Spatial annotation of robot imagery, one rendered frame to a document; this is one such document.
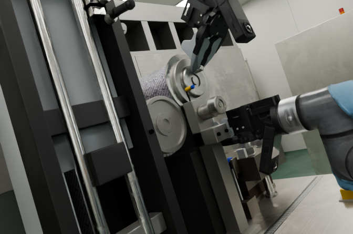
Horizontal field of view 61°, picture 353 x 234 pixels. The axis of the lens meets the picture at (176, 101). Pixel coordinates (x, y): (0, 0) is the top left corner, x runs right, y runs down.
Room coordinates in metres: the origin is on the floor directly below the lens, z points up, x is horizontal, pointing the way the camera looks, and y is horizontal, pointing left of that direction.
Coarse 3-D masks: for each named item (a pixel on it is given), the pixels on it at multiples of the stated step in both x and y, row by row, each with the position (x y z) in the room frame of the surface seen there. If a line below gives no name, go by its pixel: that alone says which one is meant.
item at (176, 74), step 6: (180, 60) 0.69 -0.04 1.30; (186, 60) 0.71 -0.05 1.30; (174, 66) 0.68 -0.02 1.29; (180, 66) 0.69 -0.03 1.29; (186, 66) 0.71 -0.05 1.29; (174, 72) 0.67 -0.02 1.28; (180, 72) 0.68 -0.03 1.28; (174, 78) 0.66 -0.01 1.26; (180, 78) 0.68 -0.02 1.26; (174, 84) 0.67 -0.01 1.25; (180, 84) 0.67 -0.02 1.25; (180, 90) 0.67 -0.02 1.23; (180, 96) 0.67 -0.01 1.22; (186, 96) 0.68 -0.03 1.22; (204, 96) 0.72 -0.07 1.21; (186, 102) 0.68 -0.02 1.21; (180, 108) 0.71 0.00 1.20
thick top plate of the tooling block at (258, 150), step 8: (232, 152) 0.92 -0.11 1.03; (256, 152) 0.80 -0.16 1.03; (280, 152) 0.86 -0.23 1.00; (240, 160) 0.79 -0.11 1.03; (248, 160) 0.77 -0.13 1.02; (256, 160) 0.76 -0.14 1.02; (280, 160) 0.85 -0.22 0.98; (248, 168) 0.77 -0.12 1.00; (256, 168) 0.76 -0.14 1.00; (248, 176) 0.78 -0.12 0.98; (256, 176) 0.76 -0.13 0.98; (264, 176) 0.77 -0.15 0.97
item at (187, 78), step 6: (186, 72) 0.68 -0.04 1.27; (186, 78) 0.68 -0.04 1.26; (192, 78) 0.69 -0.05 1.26; (198, 78) 0.71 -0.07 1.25; (204, 78) 0.72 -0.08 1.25; (186, 84) 0.67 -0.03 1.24; (192, 84) 0.69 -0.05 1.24; (198, 84) 0.71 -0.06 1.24; (204, 84) 0.72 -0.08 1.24; (192, 90) 0.68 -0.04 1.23; (198, 90) 0.69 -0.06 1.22; (204, 90) 0.71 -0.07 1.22; (192, 96) 0.69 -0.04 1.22; (198, 96) 0.71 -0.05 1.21
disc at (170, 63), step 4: (172, 56) 0.69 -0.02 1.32; (176, 56) 0.70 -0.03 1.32; (180, 56) 0.71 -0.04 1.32; (184, 56) 0.72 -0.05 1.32; (188, 56) 0.73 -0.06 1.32; (172, 60) 0.69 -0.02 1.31; (176, 60) 0.70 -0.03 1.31; (168, 64) 0.67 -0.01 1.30; (172, 64) 0.68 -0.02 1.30; (168, 68) 0.67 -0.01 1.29; (172, 68) 0.68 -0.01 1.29; (168, 72) 0.67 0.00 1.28; (168, 76) 0.66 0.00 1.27; (168, 80) 0.66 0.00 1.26; (168, 84) 0.66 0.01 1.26; (172, 84) 0.67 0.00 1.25; (208, 84) 0.76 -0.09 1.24; (168, 88) 0.66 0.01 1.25; (172, 88) 0.66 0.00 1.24; (172, 92) 0.66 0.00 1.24; (172, 96) 0.66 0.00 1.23; (176, 96) 0.67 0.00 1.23; (208, 96) 0.75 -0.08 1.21; (176, 100) 0.66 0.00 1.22; (180, 100) 0.67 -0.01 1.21; (180, 104) 0.67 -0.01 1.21
